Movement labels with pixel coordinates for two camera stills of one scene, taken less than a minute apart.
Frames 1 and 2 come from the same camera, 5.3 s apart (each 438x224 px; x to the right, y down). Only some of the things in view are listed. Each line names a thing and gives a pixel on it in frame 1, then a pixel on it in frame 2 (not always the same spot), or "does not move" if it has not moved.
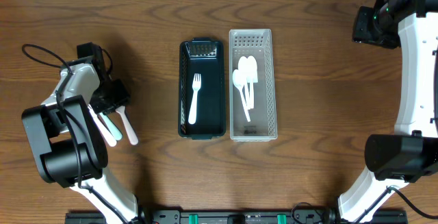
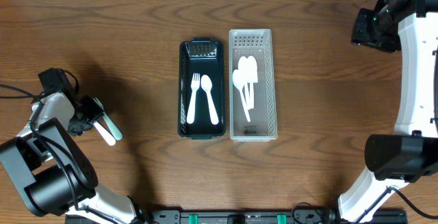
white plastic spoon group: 131,133 → 206,83
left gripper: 111,98 → 91,113
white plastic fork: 196,83 does not move
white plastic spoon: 252,77 does not move
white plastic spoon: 243,71 does not move
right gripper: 365,32 does not move
